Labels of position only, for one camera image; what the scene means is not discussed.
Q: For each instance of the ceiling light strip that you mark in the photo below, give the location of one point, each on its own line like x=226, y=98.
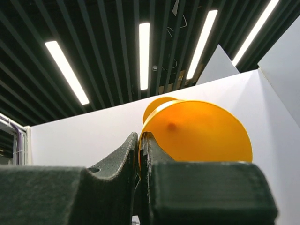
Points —
x=144, y=49
x=254, y=31
x=205, y=32
x=65, y=68

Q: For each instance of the orange plastic wine glass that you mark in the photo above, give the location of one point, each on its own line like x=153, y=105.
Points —
x=197, y=131

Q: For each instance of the ceiling light strip far right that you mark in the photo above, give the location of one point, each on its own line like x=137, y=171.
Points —
x=254, y=31

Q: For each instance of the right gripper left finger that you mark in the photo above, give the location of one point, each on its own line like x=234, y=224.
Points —
x=55, y=195

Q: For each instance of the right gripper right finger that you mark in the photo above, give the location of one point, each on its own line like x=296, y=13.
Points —
x=201, y=193

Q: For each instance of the ceiling light strip middle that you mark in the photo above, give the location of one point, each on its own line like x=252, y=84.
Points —
x=144, y=49

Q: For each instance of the ceiling light strip left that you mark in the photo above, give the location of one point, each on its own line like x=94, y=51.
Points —
x=65, y=68

